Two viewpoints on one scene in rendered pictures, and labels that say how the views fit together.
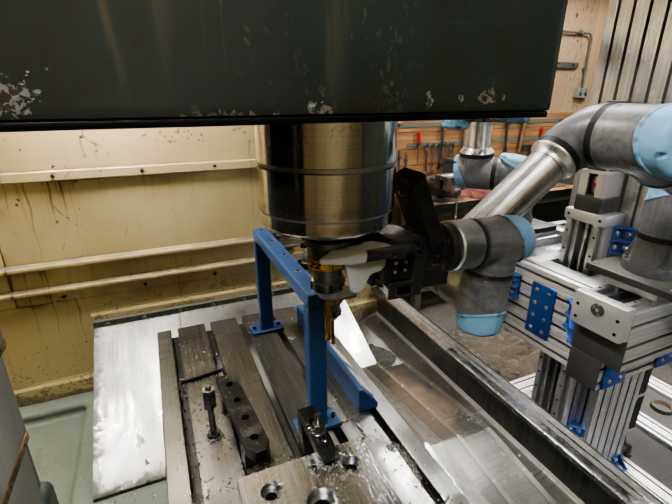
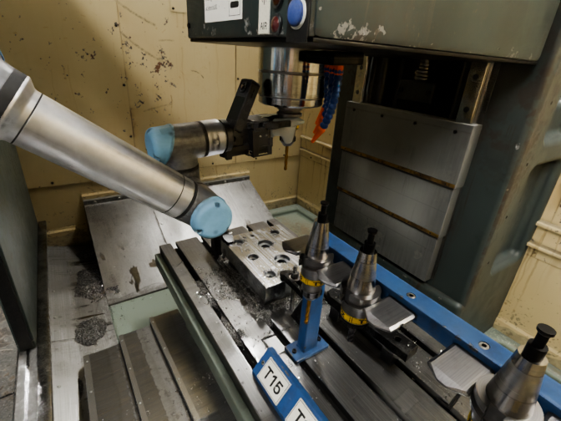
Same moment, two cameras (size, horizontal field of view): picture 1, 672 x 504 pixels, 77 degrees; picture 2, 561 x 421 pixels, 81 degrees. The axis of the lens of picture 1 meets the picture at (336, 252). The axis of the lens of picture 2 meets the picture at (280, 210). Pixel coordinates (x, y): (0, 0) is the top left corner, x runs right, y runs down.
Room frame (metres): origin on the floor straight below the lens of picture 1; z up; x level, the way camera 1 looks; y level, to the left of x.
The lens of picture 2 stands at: (1.31, -0.16, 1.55)
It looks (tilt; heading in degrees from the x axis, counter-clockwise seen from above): 25 degrees down; 168
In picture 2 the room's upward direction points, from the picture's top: 4 degrees clockwise
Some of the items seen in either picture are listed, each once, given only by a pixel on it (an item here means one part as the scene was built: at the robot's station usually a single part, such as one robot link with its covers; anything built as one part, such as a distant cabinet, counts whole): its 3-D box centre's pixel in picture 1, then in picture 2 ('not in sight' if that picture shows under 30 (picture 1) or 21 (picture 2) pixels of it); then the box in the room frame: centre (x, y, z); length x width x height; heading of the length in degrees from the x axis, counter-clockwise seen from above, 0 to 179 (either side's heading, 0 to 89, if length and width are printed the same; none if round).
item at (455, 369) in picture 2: (290, 243); (457, 369); (1.07, 0.12, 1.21); 0.07 x 0.05 x 0.01; 113
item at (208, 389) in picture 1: (210, 411); not in sight; (0.71, 0.26, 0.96); 0.03 x 0.03 x 0.13
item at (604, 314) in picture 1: (645, 300); not in sight; (1.01, -0.82, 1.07); 0.40 x 0.13 x 0.09; 114
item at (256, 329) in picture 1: (264, 286); not in sight; (1.15, 0.22, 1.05); 0.10 x 0.05 x 0.30; 113
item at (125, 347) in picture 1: (251, 381); not in sight; (1.09, 0.26, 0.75); 0.89 x 0.70 x 0.26; 113
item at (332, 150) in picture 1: (326, 170); (291, 77); (0.49, 0.01, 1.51); 0.16 x 0.16 x 0.12
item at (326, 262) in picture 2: not in sight; (315, 259); (0.82, 0.01, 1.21); 0.06 x 0.06 x 0.03
